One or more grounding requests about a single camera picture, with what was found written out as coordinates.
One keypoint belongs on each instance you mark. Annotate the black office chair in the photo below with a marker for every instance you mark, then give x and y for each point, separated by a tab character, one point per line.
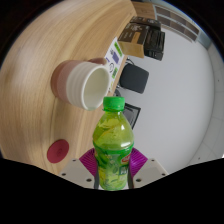
134	78

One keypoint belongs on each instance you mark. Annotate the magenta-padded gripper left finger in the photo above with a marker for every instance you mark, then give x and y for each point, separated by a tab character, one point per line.
78	171

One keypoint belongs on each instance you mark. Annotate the flat round red coaster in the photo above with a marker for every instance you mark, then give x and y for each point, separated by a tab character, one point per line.
58	151

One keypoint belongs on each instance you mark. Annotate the dark brown carton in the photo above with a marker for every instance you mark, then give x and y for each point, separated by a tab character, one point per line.
155	41

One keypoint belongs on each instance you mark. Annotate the printed green purple paper sheet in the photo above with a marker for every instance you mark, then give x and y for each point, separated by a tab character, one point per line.
115	56

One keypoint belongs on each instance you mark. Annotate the green drink bottle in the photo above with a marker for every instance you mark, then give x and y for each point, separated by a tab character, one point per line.
113	150

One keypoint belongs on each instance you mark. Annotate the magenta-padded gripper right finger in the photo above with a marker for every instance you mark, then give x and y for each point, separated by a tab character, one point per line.
150	170

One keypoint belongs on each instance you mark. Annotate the pink and white mug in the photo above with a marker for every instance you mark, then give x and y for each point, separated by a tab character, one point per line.
76	83

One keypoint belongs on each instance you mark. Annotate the small dark brown box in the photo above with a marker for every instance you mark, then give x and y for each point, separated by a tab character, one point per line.
145	22

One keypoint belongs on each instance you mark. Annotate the tan and brown carton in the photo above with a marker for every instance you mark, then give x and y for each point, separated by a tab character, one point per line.
133	40

